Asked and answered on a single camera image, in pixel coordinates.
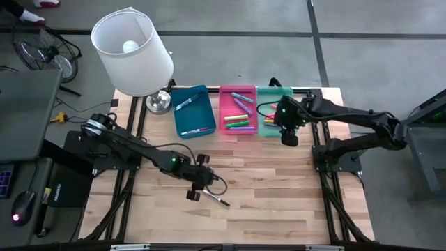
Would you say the magenta dry erase marker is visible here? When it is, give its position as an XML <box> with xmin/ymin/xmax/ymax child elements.
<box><xmin>180</xmin><ymin>127</ymin><xmax>211</xmax><ymax>136</ymax></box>

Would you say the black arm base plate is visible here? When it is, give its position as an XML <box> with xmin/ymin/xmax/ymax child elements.
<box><xmin>312</xmin><ymin>138</ymin><xmax>364</xmax><ymax>174</ymax></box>
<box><xmin>92</xmin><ymin>142</ymin><xmax>144</xmax><ymax>172</ymax></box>

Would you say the yellow power plug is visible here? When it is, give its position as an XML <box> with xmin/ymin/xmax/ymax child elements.
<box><xmin>49</xmin><ymin>111</ymin><xmax>68</xmax><ymax>124</ymax></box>

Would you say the black metal stand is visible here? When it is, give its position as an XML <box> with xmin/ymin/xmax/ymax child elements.
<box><xmin>400</xmin><ymin>89</ymin><xmax>446</xmax><ymax>204</ymax></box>

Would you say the silver bracket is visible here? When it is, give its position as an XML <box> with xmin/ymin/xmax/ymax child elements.
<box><xmin>109</xmin><ymin>243</ymin><xmax>151</xmax><ymax>251</ymax></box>
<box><xmin>305</xmin><ymin>244</ymin><xmax>346</xmax><ymax>251</ymax></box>

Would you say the black dry erase marker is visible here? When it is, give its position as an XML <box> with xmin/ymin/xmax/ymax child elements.
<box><xmin>202</xmin><ymin>190</ymin><xmax>231</xmax><ymax>208</ymax></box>

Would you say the blue plastic bin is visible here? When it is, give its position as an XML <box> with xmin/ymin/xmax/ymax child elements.
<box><xmin>170</xmin><ymin>84</ymin><xmax>217</xmax><ymax>140</ymax></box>

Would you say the green dry erase marker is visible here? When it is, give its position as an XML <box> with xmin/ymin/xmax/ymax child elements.
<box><xmin>175</xmin><ymin>93</ymin><xmax>201</xmax><ymax>109</ymax></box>

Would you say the dark grey desk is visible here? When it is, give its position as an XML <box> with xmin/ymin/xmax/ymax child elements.
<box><xmin>0</xmin><ymin>156</ymin><xmax>54</xmax><ymax>249</ymax></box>

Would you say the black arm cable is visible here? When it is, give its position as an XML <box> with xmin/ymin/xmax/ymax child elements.
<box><xmin>256</xmin><ymin>100</ymin><xmax>279</xmax><ymax>121</ymax></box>
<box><xmin>203</xmin><ymin>174</ymin><xmax>229</xmax><ymax>197</ymax></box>

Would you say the grey flat panel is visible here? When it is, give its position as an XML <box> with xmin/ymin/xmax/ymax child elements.
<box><xmin>0</xmin><ymin>68</ymin><xmax>63</xmax><ymax>163</ymax></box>

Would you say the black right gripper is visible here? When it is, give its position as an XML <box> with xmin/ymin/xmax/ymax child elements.
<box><xmin>274</xmin><ymin>95</ymin><xmax>310</xmax><ymax>148</ymax></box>

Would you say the teal chunky highlighter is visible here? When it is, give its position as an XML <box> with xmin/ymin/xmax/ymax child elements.
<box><xmin>231</xmin><ymin>91</ymin><xmax>255</xmax><ymax>104</ymax></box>

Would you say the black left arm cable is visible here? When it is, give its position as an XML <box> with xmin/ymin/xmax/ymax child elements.
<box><xmin>203</xmin><ymin>174</ymin><xmax>229</xmax><ymax>197</ymax></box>

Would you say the black computer mouse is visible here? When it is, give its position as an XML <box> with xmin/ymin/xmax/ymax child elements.
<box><xmin>10</xmin><ymin>190</ymin><xmax>37</xmax><ymax>227</ymax></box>

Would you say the black flat box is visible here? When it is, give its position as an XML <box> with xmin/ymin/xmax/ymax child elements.
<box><xmin>64</xmin><ymin>130</ymin><xmax>105</xmax><ymax>156</ymax></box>

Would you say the person's foot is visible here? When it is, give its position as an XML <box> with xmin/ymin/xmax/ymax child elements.
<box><xmin>0</xmin><ymin>0</ymin><xmax>47</xmax><ymax>26</ymax></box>
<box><xmin>33</xmin><ymin>0</ymin><xmax>61</xmax><ymax>9</ymax></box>

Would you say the black floor cable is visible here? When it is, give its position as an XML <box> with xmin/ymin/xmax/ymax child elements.
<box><xmin>66</xmin><ymin>116</ymin><xmax>91</xmax><ymax>125</ymax></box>

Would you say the pink plastic bin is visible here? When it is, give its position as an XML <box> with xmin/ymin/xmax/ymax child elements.
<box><xmin>218</xmin><ymin>84</ymin><xmax>259</xmax><ymax>136</ymax></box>

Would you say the black keyboard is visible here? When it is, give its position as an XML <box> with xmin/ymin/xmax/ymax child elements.
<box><xmin>0</xmin><ymin>162</ymin><xmax>16</xmax><ymax>200</ymax></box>

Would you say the white shade table lamp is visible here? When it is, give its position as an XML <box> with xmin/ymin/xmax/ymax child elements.
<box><xmin>91</xmin><ymin>6</ymin><xmax>175</xmax><ymax>115</ymax></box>

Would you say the aqua plastic bin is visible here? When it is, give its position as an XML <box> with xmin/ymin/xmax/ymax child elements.
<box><xmin>256</xmin><ymin>86</ymin><xmax>297</xmax><ymax>138</ymax></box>

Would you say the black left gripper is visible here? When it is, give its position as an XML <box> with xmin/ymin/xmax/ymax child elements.
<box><xmin>179</xmin><ymin>153</ymin><xmax>215</xmax><ymax>203</ymax></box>

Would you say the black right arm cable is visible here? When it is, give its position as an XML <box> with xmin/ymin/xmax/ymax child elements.
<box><xmin>256</xmin><ymin>100</ymin><xmax>279</xmax><ymax>121</ymax></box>

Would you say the black equipment case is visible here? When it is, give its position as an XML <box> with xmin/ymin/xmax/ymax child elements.
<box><xmin>47</xmin><ymin>162</ymin><xmax>94</xmax><ymax>209</ymax></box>

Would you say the black floor fan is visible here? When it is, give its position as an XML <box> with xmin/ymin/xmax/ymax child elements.
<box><xmin>11</xmin><ymin>20</ymin><xmax>84</xmax><ymax>98</ymax></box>

